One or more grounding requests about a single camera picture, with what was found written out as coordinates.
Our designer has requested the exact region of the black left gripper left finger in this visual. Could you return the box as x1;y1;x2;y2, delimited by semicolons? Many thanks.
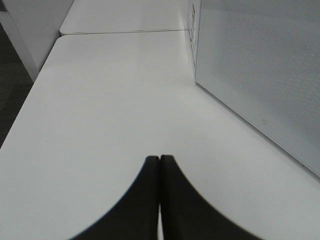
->
73;156;160;240

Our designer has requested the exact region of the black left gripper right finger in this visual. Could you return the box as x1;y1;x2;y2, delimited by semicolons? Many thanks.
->
159;155;257;240

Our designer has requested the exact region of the white microwave door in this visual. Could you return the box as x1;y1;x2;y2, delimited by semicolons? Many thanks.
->
194;0;320;179

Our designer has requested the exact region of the white microwave oven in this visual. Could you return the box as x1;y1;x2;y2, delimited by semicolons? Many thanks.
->
180;0;320;179

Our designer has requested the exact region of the white partition panel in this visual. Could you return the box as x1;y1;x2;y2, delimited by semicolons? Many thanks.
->
0;0;73;82

